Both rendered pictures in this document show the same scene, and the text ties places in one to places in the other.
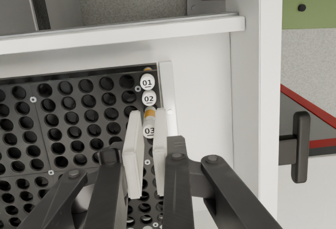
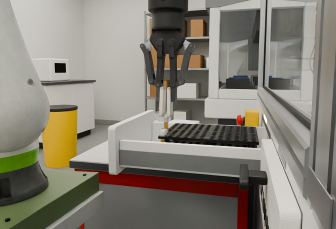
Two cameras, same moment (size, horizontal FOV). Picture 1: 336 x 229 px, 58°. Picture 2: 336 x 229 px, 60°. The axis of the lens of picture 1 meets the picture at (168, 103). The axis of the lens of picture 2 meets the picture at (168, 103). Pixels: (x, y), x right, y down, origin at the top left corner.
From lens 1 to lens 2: 0.61 m
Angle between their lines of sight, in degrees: 66
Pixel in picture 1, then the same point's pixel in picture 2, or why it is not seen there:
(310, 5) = (80, 175)
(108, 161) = (172, 85)
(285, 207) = not seen: hidden behind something
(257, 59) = (124, 125)
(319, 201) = not seen: hidden behind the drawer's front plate
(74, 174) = (179, 81)
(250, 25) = (120, 134)
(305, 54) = not seen: outside the picture
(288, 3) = (89, 176)
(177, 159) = (157, 83)
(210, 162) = (151, 80)
